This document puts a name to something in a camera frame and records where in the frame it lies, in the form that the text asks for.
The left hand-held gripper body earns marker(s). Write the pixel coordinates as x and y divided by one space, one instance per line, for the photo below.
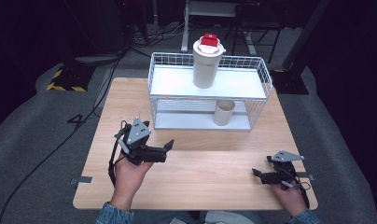
139 137

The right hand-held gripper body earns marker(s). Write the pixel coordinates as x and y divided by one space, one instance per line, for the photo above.
281 169

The beige paper cup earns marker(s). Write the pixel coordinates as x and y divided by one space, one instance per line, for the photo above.
223 113

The white tumbler with red lid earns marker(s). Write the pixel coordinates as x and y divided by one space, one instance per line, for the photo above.
206 65

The person's right hand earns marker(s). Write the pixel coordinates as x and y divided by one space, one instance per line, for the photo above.
290 197

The person's left hand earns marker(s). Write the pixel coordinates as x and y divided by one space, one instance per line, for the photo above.
129 179

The person's light clothing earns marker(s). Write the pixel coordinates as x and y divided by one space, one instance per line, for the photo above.
220 217

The black stand with base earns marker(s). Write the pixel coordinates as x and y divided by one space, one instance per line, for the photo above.
297 56

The grey table bracket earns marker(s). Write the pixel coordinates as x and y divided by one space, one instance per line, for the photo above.
305 176
82 179

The yellow black striped base plate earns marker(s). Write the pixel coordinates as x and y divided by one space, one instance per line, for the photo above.
68 77

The white desk frame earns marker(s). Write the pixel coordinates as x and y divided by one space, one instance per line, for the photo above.
186 28

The black metal chair frame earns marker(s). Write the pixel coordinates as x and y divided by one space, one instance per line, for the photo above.
258 21

